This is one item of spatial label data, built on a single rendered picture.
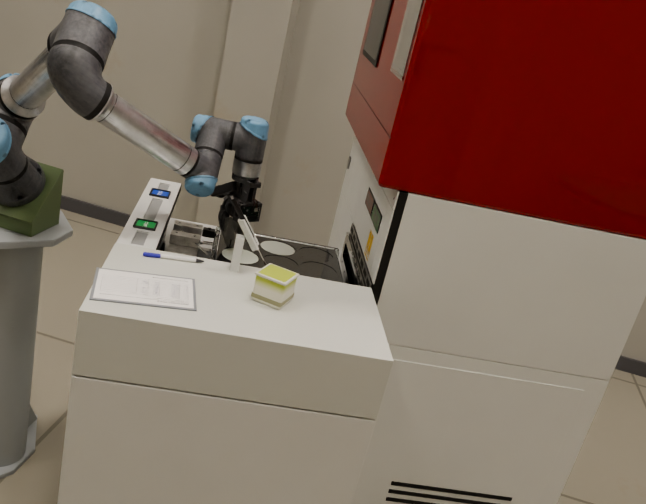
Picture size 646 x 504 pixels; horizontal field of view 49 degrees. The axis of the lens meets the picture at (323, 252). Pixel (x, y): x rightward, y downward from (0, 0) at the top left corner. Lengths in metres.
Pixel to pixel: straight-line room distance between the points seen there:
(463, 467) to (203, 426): 0.86
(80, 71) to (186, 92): 2.49
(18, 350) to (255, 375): 1.02
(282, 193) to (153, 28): 1.13
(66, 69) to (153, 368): 0.66
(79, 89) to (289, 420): 0.83
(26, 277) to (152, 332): 0.82
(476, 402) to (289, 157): 2.31
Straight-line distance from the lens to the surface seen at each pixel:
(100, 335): 1.46
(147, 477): 1.64
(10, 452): 2.53
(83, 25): 1.70
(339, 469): 1.62
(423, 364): 1.90
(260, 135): 1.86
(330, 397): 1.50
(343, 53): 3.86
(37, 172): 2.11
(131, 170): 4.33
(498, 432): 2.08
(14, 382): 2.37
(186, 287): 1.57
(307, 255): 2.06
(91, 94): 1.65
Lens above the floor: 1.65
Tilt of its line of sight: 21 degrees down
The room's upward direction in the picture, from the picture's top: 14 degrees clockwise
